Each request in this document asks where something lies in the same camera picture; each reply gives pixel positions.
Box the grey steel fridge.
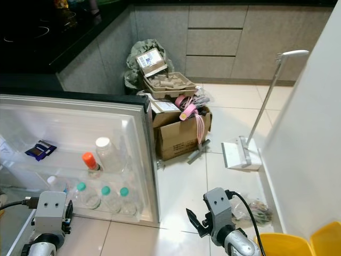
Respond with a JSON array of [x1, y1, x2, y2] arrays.
[[0, 75, 35, 256]]

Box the white lined fridge door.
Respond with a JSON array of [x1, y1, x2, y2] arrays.
[[0, 92, 161, 226]]

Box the green capped clear bottle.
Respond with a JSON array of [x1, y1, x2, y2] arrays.
[[117, 186, 139, 217], [99, 185, 121, 213], [75, 182, 100, 211]]

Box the white capped water bottle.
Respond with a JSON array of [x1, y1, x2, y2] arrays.
[[46, 175, 68, 197]]

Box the clear bag of rubbish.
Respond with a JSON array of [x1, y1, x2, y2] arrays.
[[236, 197, 273, 226]]

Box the orange capped sauce bottle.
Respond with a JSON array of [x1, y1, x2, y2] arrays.
[[82, 151, 101, 175]]

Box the white floor sweeper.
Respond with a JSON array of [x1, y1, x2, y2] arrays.
[[221, 49, 311, 172]]

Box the large cardboard box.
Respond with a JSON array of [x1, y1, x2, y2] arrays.
[[150, 100, 214, 163]]

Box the dark blue packet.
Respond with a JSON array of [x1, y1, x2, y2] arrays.
[[25, 139, 58, 162]]

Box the clear jar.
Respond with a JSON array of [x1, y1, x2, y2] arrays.
[[94, 137, 121, 173]]

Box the yellow cartoon bin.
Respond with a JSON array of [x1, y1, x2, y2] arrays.
[[252, 221, 341, 256]]

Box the pink plastic items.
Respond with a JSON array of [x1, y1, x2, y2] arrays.
[[174, 95, 207, 146]]

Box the brown egg carton tray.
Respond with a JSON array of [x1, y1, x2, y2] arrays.
[[142, 72, 199, 100]]

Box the open printed carton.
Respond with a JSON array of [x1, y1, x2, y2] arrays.
[[135, 47, 168, 79]]

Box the grey green rubbish bag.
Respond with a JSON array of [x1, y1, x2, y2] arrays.
[[124, 38, 175, 97]]

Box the grey kitchen cabinets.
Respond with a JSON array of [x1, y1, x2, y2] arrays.
[[58, 3, 335, 95]]

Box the black kitchen countertop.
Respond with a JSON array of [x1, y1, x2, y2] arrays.
[[0, 0, 133, 75]]

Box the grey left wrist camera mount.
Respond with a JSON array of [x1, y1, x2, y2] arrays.
[[35, 190, 68, 236]]

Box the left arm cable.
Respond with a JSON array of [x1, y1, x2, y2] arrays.
[[0, 196, 39, 212]]

